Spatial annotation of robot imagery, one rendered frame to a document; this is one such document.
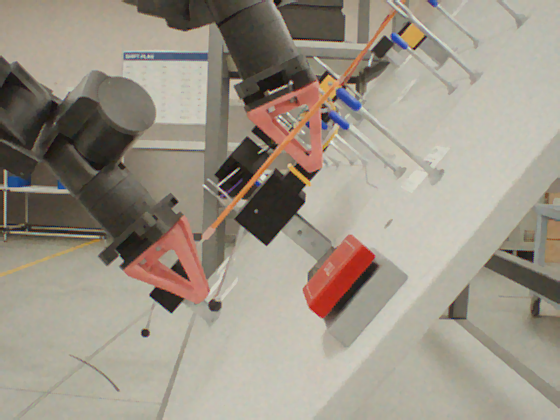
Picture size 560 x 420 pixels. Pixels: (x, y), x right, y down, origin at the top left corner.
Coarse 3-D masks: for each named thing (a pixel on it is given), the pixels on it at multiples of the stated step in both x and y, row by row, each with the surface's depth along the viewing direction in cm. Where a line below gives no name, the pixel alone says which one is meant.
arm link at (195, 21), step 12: (192, 0) 58; (204, 0) 59; (276, 0) 59; (288, 0) 60; (192, 12) 59; (204, 12) 60; (168, 24) 62; (180, 24) 61; (192, 24) 60; (204, 24) 61
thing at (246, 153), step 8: (240, 144) 132; (248, 144) 133; (256, 144) 135; (264, 144) 142; (232, 152) 129; (240, 152) 130; (248, 152) 132; (256, 152) 133; (232, 160) 128; (240, 160) 129; (248, 160) 130; (264, 160) 133; (224, 168) 130; (232, 168) 135; (240, 168) 134; (248, 168) 129; (256, 168) 130; (216, 176) 132; (224, 176) 132; (232, 176) 134; (240, 176) 135; (248, 176) 129; (264, 176) 134; (232, 184) 132; (240, 184) 131
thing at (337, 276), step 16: (352, 240) 40; (336, 256) 41; (352, 256) 38; (368, 256) 38; (320, 272) 41; (336, 272) 38; (352, 272) 38; (368, 272) 39; (304, 288) 42; (320, 288) 38; (336, 288) 38; (352, 288) 39; (320, 304) 38; (336, 304) 39
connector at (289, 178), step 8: (304, 152) 60; (296, 168) 59; (304, 168) 59; (320, 168) 59; (288, 176) 59; (296, 176) 59; (304, 176) 59; (312, 176) 59; (288, 184) 59; (296, 184) 59; (304, 184) 59; (296, 192) 59
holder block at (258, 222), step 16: (272, 176) 58; (256, 192) 59; (272, 192) 58; (288, 192) 58; (304, 192) 62; (240, 208) 62; (256, 208) 59; (272, 208) 59; (288, 208) 59; (240, 224) 59; (256, 224) 59; (272, 224) 59; (272, 240) 59
